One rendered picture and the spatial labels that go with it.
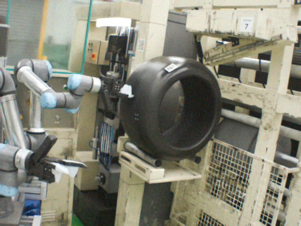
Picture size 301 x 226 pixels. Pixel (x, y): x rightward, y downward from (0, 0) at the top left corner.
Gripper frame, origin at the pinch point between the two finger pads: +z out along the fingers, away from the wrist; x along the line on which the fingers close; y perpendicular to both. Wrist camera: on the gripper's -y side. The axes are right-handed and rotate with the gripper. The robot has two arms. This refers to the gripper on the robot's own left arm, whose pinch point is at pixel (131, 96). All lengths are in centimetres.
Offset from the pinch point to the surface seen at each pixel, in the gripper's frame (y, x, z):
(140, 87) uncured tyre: 5.6, -2.8, 2.0
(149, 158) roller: -30.8, -3.7, 17.0
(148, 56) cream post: 23.8, 26.0, 20.2
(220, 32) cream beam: 47, -9, 42
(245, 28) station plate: 49, -29, 42
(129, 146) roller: -30.1, 18.5, 17.0
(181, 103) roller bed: -1, 36, 61
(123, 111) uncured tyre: -9.0, 8.0, 1.7
